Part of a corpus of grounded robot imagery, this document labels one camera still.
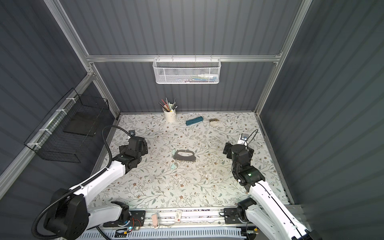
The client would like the silver metal carabiner key holder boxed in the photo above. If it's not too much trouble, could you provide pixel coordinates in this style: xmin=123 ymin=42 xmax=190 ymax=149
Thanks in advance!
xmin=173 ymin=150 xmax=197 ymax=162

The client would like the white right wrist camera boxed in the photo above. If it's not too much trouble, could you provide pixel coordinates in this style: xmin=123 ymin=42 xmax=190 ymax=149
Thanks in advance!
xmin=237 ymin=134 xmax=250 ymax=146

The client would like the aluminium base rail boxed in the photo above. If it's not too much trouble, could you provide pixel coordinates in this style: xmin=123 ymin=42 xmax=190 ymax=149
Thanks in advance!
xmin=61 ymin=206 xmax=262 ymax=232

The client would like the black right camera cable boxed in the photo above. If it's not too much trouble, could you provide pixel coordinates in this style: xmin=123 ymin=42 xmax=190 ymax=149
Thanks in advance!
xmin=244 ymin=128 xmax=259 ymax=148

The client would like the teal stapler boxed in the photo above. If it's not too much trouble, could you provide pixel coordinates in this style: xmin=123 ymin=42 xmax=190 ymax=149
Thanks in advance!
xmin=186 ymin=117 xmax=204 ymax=126

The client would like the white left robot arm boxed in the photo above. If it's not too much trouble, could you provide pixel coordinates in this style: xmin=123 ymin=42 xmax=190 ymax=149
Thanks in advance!
xmin=44 ymin=136 xmax=148 ymax=240

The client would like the white wire mesh basket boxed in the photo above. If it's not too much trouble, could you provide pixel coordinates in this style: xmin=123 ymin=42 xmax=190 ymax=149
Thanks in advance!
xmin=153 ymin=60 xmax=222 ymax=85

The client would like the black wire wall basket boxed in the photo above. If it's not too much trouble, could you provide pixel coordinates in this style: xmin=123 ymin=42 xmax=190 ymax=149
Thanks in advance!
xmin=24 ymin=90 xmax=110 ymax=163

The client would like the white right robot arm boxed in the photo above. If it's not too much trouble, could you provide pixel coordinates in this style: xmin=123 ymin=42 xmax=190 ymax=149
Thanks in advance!
xmin=223 ymin=143 xmax=322 ymax=240

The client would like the black corrugated cable conduit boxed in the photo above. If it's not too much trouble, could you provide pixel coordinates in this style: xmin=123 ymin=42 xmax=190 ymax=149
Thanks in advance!
xmin=31 ymin=125 xmax=133 ymax=240

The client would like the white metal pen cup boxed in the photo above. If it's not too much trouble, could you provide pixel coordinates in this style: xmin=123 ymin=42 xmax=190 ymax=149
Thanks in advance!
xmin=163 ymin=110 xmax=177 ymax=123

